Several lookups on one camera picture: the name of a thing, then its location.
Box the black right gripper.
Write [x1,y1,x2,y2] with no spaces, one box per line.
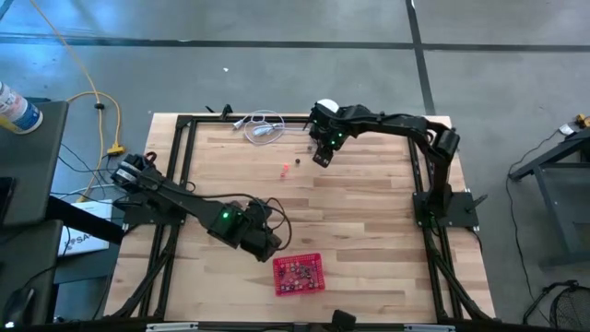
[309,103,356,168]

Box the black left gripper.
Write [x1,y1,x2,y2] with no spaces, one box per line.
[235,200,283,264]

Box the white globe lamp metal base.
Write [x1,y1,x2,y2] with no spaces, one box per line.
[316,98,341,114]

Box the red slotted plastic basket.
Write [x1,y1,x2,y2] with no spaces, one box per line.
[272,252,326,297]

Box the black metal bar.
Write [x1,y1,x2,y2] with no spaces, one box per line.
[45,196,125,245]

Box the white printed cardboard box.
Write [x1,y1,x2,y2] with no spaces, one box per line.
[57,200,114,257]

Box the black side table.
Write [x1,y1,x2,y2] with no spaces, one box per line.
[508,128,590,268]

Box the dark grey desk top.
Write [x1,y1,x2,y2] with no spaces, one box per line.
[0,219,64,326]
[0,99,69,227]

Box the black computer mouse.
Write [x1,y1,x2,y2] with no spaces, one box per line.
[2,286,36,329]

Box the white bottle blue label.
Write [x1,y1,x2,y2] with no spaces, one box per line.
[0,81,44,135]

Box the white coiled cable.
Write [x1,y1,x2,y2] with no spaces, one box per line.
[232,109,314,147]

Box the black table-level camera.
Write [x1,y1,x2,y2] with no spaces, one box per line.
[331,309,358,332]

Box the white frame bracket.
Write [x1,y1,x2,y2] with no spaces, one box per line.
[404,324,456,332]
[146,322,199,332]

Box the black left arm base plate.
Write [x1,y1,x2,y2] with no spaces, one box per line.
[123,197,185,227]

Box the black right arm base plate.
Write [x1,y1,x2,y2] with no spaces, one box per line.
[412,191,489,228]

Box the yellow extension cord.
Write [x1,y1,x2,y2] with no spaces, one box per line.
[28,0,126,204]

